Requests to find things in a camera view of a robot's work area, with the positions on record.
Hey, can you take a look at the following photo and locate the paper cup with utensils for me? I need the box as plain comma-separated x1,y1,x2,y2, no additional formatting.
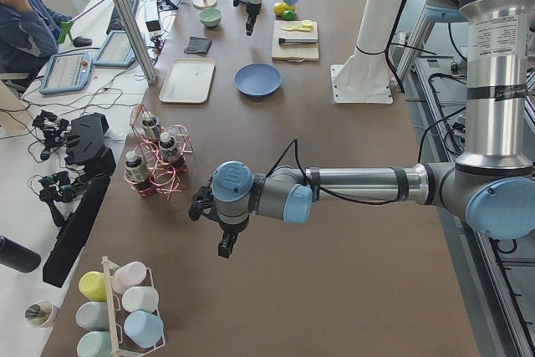
24,300,59,328

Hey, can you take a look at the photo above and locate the yellow plastic knife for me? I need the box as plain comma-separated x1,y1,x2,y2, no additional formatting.
279,25,313,33

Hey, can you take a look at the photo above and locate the white cup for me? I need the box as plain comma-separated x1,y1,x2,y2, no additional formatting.
121,286,160,313

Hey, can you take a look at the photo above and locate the yellow lemon front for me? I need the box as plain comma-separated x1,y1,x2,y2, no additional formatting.
273,3,287,17

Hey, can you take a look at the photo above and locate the grey cup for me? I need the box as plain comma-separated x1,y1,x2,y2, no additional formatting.
75,301,110,331

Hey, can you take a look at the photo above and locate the light blue cup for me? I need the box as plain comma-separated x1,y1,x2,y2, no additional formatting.
124,310,164,349

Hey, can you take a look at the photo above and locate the green bowl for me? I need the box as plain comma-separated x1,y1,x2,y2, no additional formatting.
198,8,222,28

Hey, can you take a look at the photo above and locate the black keyboard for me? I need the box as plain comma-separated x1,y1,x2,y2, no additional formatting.
105,0,140,35

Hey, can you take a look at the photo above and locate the teach pendant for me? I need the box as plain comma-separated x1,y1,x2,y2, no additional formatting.
39,51,93,95
93,30,135,69

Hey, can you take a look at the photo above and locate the black angular device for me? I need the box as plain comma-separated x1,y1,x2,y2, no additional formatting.
65,112,116,178

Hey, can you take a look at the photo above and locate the dark bottle white cap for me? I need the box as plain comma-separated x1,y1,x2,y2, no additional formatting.
159,131,180,163
141,111,161,141
125,150,149,183

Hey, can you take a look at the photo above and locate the lemon slice near edge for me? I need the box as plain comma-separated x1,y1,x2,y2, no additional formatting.
301,20,313,28

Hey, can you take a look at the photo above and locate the teach pendant far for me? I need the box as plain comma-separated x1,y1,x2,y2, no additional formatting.
93,30,135,69

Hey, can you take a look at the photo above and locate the copper wire bottle rack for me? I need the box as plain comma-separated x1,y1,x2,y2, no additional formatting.
124,104,194,199

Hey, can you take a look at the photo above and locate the blue round plate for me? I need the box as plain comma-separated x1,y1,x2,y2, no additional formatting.
234,63,282,97

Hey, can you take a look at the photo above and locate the green lime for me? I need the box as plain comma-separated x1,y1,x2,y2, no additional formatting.
282,10,296,21

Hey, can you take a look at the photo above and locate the aluminium frame post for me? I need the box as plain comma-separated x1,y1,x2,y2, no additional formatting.
113,0,157,84

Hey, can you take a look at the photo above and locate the black long bar device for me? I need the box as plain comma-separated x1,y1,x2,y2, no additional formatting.
43,175,110,288

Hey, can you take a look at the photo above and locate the cream rectangular tray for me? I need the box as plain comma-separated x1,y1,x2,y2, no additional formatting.
159,58,215,104

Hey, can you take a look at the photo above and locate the mint green cup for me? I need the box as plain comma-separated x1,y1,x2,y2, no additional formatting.
76,331,112,357

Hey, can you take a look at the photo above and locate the yellow cup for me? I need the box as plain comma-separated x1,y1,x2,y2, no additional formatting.
79,271,107,302

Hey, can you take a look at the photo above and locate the dark bottle white cap lower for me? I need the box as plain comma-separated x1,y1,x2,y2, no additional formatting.
125,150,149,183

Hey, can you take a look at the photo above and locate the pink cup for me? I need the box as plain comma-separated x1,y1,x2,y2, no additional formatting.
111,261,147,294

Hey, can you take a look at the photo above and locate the wooden cutting board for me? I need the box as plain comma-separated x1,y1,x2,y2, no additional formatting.
271,20,319,62

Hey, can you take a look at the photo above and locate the steel cylinder with black tip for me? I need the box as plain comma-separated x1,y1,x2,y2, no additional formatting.
278,38,318,45

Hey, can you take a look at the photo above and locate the dark bottle white cap top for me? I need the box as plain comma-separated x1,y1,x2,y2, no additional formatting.
141,111,161,141

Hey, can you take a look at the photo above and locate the white wire cup rack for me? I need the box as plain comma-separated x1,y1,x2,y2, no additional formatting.
101,256,166,357

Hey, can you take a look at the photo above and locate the grey folded cloth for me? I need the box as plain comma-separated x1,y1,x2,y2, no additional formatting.
184,36,212,54

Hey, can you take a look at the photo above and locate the teach pendant near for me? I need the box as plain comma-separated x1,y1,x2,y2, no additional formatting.
39,51,93,95

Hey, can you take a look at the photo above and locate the black bottle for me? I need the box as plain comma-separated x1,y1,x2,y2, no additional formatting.
0,236,41,273

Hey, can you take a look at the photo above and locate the black computer mouse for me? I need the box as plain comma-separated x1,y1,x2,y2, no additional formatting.
72,36,93,48

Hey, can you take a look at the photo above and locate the dark bottle white cap middle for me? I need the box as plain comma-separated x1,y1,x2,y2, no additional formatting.
159,131,180,163

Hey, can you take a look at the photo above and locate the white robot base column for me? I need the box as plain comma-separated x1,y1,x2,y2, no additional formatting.
331,0,403,104

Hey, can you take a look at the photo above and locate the seated person in blue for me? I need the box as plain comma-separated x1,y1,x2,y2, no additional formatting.
1,0,71,73

